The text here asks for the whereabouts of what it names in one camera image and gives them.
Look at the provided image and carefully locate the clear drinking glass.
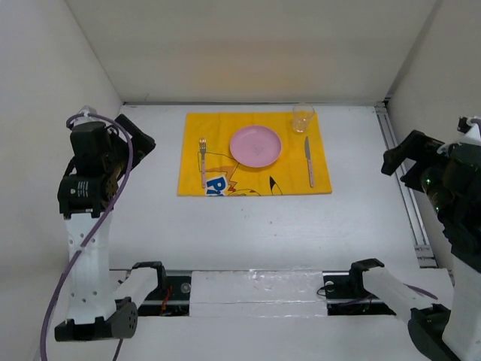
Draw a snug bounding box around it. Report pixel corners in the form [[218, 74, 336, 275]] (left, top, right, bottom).
[[292, 103, 316, 133]]

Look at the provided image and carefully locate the pink round plate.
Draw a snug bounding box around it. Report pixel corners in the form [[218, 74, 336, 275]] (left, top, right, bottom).
[[229, 126, 283, 168]]

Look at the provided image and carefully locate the fork with pink handle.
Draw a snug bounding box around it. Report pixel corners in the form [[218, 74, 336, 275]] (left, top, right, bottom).
[[199, 138, 207, 189]]

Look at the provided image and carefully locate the knife with pink handle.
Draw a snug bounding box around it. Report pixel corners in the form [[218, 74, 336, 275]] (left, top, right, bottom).
[[304, 136, 315, 188]]

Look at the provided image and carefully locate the aluminium side rail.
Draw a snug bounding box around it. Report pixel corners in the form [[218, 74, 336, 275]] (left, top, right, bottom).
[[374, 98, 439, 268]]

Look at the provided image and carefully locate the yellow cartoon print cloth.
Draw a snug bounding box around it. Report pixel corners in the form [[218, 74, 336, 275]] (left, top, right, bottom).
[[177, 112, 332, 197]]

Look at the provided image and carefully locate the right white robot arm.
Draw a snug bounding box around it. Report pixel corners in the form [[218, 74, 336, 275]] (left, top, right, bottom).
[[347, 117, 480, 360]]

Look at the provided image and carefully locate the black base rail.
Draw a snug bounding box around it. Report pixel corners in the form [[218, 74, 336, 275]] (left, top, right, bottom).
[[140, 270, 394, 318]]

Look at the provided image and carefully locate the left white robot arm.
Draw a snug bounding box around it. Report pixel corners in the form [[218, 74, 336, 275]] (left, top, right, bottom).
[[54, 106, 168, 342]]

